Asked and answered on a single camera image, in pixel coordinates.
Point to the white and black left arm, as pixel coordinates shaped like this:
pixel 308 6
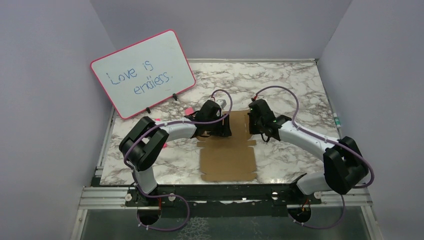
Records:
pixel 143 144

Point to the green capped marker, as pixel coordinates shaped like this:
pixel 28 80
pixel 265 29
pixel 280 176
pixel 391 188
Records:
pixel 336 121

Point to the pink framed whiteboard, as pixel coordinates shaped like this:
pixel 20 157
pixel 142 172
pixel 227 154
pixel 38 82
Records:
pixel 144 74

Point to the pink marker pen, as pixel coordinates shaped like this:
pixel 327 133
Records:
pixel 189 111

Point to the aluminium frame rail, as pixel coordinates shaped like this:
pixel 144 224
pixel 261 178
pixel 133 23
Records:
pixel 113 198

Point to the brown cardboard box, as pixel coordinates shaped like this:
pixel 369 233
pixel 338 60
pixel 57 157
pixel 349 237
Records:
pixel 229 159

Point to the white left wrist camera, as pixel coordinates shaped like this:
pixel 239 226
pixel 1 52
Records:
pixel 222 103

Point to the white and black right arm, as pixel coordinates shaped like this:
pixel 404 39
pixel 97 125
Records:
pixel 343 166

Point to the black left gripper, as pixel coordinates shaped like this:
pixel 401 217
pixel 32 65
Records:
pixel 223 130

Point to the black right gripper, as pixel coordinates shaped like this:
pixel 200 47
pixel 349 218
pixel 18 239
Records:
pixel 253 130

